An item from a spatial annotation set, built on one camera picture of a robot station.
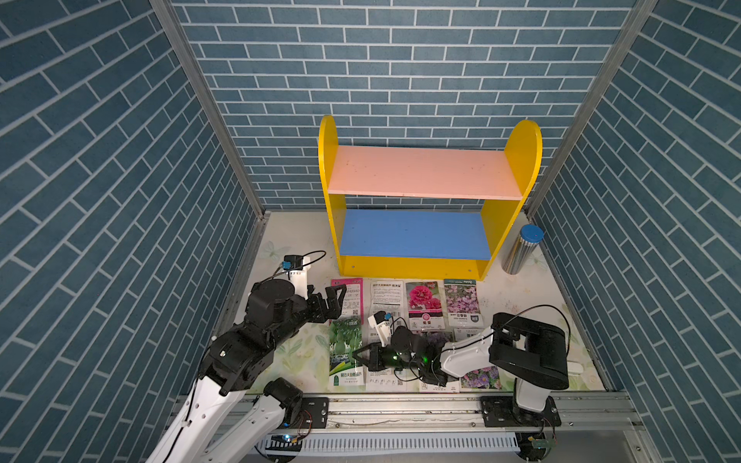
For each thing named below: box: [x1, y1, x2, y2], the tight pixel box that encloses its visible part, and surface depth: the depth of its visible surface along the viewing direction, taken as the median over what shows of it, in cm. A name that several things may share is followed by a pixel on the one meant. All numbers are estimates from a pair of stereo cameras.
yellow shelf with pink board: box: [318, 116, 544, 281], surface depth 81 cm
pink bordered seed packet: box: [330, 277, 364, 326], surface depth 96 cm
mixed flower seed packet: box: [427, 330, 456, 351], surface depth 89 cm
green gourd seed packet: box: [329, 318, 365, 388], surface depth 81 cm
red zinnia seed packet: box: [459, 366, 502, 391], surface depth 80 cm
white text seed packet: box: [369, 279, 406, 321], surface depth 98 cm
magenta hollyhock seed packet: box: [405, 280, 446, 331], surface depth 96 cm
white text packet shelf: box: [365, 368, 408, 388], surface depth 80 cm
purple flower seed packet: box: [443, 278, 485, 328], surface depth 96 cm
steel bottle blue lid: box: [501, 223, 545, 275], surface depth 96 cm
